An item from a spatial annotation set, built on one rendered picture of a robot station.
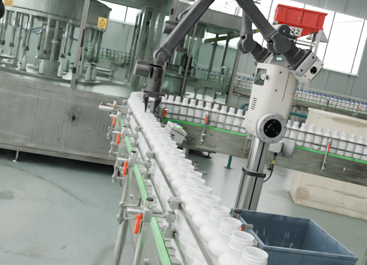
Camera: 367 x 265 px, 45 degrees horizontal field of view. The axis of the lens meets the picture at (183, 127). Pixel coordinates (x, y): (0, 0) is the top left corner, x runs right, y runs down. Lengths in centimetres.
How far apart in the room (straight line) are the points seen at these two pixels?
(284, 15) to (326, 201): 379
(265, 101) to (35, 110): 319
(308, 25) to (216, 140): 538
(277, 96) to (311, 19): 626
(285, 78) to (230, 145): 117
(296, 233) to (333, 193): 414
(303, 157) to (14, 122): 304
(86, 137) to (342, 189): 316
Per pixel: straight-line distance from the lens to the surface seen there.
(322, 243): 166
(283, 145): 321
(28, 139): 504
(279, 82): 225
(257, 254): 70
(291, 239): 174
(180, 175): 111
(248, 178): 236
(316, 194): 582
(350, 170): 345
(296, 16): 844
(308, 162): 338
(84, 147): 500
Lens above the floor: 141
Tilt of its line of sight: 8 degrees down
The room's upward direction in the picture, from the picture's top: 12 degrees clockwise
